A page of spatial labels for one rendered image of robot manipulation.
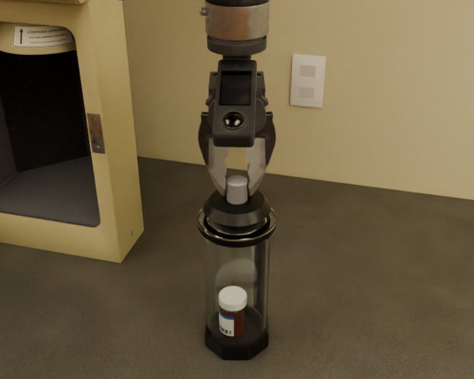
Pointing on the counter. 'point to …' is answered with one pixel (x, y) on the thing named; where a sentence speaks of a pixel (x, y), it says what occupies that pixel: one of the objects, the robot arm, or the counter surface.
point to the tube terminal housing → (104, 79)
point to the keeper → (95, 133)
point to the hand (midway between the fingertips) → (237, 189)
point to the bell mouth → (32, 38)
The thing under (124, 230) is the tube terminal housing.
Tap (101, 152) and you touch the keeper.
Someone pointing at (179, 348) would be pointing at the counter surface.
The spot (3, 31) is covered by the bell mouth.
